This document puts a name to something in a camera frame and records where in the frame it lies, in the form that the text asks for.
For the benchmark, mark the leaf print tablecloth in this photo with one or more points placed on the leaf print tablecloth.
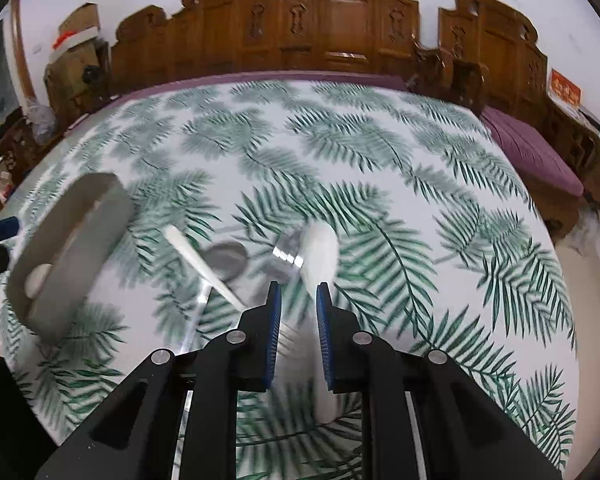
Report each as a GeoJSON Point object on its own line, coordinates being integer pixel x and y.
{"type": "Point", "coordinates": [380, 185]}

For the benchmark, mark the carved wooden sofa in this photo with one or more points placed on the carved wooden sofa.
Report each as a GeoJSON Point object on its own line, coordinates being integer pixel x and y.
{"type": "Point", "coordinates": [330, 25]}

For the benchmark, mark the red gift box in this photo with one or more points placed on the red gift box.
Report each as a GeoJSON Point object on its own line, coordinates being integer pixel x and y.
{"type": "Point", "coordinates": [565, 86]}

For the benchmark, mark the grey metal tray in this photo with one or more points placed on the grey metal tray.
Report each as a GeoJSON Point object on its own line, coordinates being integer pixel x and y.
{"type": "Point", "coordinates": [97, 240]}

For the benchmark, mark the wooden chair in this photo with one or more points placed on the wooden chair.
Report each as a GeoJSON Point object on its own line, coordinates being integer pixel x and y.
{"type": "Point", "coordinates": [5, 152]}

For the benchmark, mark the carved wooden armchair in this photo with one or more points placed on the carved wooden armchair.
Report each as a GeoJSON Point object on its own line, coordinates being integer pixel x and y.
{"type": "Point", "coordinates": [500, 50]}

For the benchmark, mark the crumpled plastic bag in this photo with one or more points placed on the crumpled plastic bag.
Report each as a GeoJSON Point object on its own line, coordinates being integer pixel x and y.
{"type": "Point", "coordinates": [41, 120]}

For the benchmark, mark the black fan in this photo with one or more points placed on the black fan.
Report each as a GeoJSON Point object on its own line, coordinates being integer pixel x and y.
{"type": "Point", "coordinates": [93, 75]}

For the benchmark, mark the clear plastic bag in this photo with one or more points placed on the clear plastic bag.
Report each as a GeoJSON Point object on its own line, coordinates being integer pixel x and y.
{"type": "Point", "coordinates": [586, 232]}

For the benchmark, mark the large cardboard box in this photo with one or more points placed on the large cardboard box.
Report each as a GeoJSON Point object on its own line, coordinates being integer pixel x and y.
{"type": "Point", "coordinates": [72, 77]}

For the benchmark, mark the small cardboard box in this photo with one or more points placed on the small cardboard box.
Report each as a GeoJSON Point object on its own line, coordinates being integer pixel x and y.
{"type": "Point", "coordinates": [80, 22]}

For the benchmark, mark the purple armchair cushion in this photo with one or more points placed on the purple armchair cushion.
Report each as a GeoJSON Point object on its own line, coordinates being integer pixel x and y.
{"type": "Point", "coordinates": [535, 157]}

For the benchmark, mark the glass door with wooden frame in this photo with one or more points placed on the glass door with wooden frame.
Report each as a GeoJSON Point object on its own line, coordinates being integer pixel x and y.
{"type": "Point", "coordinates": [5, 60]}

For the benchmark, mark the wooden chopstick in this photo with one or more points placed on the wooden chopstick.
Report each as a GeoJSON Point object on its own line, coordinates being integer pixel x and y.
{"type": "Point", "coordinates": [200, 316]}

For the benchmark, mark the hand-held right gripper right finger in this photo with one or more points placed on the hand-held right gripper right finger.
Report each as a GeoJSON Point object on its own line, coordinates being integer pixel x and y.
{"type": "Point", "coordinates": [324, 340]}

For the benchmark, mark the wooden side table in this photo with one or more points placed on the wooden side table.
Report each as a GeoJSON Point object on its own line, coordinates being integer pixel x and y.
{"type": "Point", "coordinates": [587, 145]}

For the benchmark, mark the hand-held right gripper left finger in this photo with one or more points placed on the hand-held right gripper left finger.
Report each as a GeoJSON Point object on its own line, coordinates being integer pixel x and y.
{"type": "Point", "coordinates": [275, 335]}

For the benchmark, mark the metal fork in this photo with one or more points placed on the metal fork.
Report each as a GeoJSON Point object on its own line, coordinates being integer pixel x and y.
{"type": "Point", "coordinates": [287, 253]}

